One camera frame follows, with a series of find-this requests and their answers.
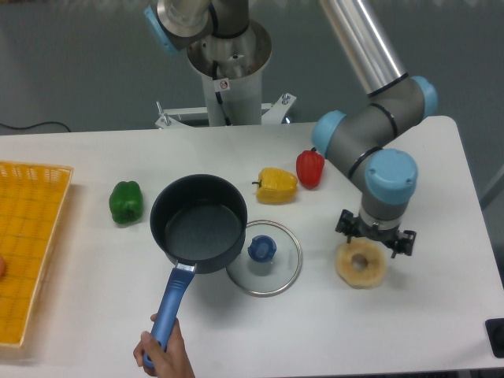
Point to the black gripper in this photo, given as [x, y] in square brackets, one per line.
[397, 242]

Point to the beige plush donut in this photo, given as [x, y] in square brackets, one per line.
[360, 263]

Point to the dark saucepan blue handle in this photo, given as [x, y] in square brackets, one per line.
[199, 221]

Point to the person's forearm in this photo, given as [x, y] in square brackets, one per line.
[183, 369]

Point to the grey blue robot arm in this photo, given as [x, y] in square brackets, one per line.
[356, 145]

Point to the person's hand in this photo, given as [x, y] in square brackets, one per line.
[155, 361]

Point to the red bell pepper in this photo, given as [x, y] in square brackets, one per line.
[309, 168]

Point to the glass lid blue knob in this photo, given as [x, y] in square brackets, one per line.
[269, 262]

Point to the yellow bell pepper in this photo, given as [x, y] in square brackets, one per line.
[275, 186]

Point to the black device at edge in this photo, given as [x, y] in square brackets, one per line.
[495, 333]

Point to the green bell pepper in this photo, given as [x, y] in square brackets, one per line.
[126, 202]

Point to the yellow woven basket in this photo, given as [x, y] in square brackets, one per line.
[32, 196]

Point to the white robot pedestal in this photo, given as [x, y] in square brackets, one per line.
[231, 76]

